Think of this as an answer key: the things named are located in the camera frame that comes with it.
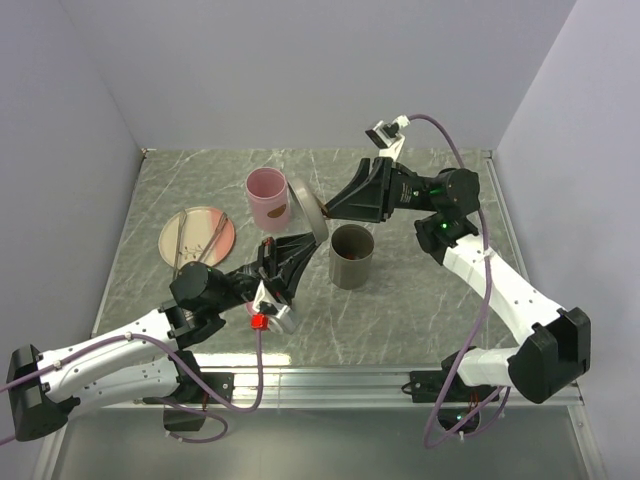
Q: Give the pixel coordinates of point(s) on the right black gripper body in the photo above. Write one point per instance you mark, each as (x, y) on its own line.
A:
(403, 192)

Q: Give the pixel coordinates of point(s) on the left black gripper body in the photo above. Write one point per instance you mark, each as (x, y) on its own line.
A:
(270, 270)

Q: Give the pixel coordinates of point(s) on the pink container lid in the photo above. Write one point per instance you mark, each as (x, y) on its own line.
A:
(250, 308)

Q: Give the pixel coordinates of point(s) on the grey cylindrical container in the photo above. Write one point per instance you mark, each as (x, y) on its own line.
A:
(346, 274)

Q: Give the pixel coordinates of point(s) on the grey container lid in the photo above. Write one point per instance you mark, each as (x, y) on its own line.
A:
(311, 209)

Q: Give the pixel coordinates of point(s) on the metal tongs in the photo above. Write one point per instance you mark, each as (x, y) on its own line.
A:
(221, 224)

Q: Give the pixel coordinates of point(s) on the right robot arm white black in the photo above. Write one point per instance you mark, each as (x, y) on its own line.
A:
(553, 344)

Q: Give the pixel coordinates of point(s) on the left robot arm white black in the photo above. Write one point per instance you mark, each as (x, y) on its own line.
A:
(150, 357)

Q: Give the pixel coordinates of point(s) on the pink cylindrical container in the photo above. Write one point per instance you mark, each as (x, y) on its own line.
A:
(267, 191)

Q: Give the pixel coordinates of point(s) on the pink floral plate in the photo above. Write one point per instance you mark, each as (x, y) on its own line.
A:
(199, 227)

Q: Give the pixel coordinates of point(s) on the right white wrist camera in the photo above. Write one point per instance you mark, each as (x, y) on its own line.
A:
(388, 137)

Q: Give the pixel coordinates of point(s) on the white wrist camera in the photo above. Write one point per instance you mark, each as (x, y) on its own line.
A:
(272, 314)
(388, 137)

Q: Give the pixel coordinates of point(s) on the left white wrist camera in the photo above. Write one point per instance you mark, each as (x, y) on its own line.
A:
(272, 314)

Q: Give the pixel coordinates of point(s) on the aluminium rail frame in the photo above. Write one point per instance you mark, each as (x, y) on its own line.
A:
(330, 423)

